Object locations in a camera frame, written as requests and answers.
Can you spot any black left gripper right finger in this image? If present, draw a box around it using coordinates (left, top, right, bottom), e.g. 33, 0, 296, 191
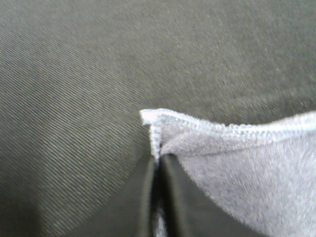
159, 154, 261, 237

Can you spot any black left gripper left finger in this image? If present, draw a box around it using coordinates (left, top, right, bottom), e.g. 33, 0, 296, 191
67, 156, 156, 237

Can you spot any grey microfibre towel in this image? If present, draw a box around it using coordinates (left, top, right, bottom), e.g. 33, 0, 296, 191
140, 109, 316, 237

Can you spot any black table cloth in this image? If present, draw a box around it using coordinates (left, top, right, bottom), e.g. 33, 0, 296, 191
0, 0, 316, 237

